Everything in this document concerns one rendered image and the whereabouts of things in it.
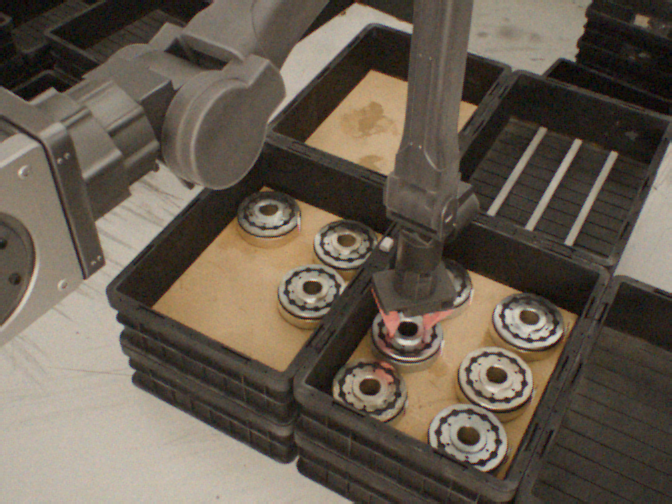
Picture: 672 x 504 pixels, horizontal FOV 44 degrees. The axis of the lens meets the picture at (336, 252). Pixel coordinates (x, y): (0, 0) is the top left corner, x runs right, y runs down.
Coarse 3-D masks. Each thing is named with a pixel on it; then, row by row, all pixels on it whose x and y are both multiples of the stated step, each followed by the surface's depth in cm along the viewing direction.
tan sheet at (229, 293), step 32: (320, 224) 136; (224, 256) 131; (256, 256) 131; (288, 256) 131; (192, 288) 126; (224, 288) 126; (256, 288) 127; (192, 320) 122; (224, 320) 122; (256, 320) 122; (256, 352) 118; (288, 352) 119
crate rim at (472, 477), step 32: (480, 224) 123; (384, 256) 118; (576, 256) 119; (320, 352) 108; (576, 352) 107; (352, 416) 100; (544, 416) 101; (416, 448) 97; (480, 480) 95; (512, 480) 95
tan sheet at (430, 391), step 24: (480, 288) 128; (504, 288) 128; (480, 312) 124; (408, 336) 121; (456, 336) 121; (480, 336) 121; (456, 360) 118; (552, 360) 119; (408, 384) 115; (432, 384) 115; (408, 408) 113; (432, 408) 113; (528, 408) 113; (408, 432) 110
